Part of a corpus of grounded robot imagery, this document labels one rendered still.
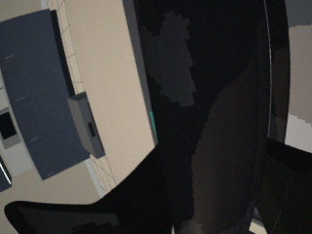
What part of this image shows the tan square tile with white border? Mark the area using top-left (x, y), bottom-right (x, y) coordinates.
top-left (249, 218), bottom-right (266, 234)

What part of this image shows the dark grey flat mat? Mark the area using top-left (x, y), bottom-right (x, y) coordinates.
top-left (122, 0), bottom-right (262, 222)

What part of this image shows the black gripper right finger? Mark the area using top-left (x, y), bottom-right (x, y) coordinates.
top-left (256, 138), bottom-right (312, 234)

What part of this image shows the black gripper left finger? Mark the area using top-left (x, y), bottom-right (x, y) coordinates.
top-left (4, 145), bottom-right (173, 234)

